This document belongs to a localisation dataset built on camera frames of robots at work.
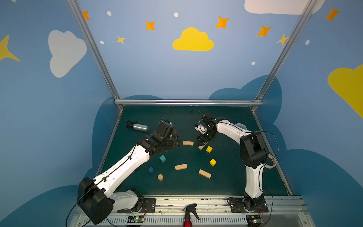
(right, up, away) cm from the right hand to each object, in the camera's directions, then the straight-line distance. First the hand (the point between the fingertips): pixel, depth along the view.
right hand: (204, 139), depth 97 cm
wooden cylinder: (-29, -21, -15) cm, 38 cm away
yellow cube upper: (+3, -7, -2) cm, 7 cm away
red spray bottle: (-12, -33, -23) cm, 42 cm away
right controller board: (+21, -39, -26) cm, 51 cm away
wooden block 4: (-1, -20, -13) cm, 24 cm away
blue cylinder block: (-35, -17, -11) cm, 41 cm away
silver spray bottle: (-50, +9, +7) cm, 51 cm away
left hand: (-17, +2, -20) cm, 26 cm away
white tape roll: (+44, -14, -8) cm, 47 cm away
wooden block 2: (-3, -5, -1) cm, 6 cm away
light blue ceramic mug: (+27, +9, +4) cm, 29 cm away
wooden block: (-11, -3, +1) cm, 12 cm away
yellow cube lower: (+4, -14, -9) cm, 17 cm away
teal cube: (-28, -12, -7) cm, 31 cm away
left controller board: (-39, -37, -27) cm, 60 cm away
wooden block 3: (-16, -17, -9) cm, 25 cm away
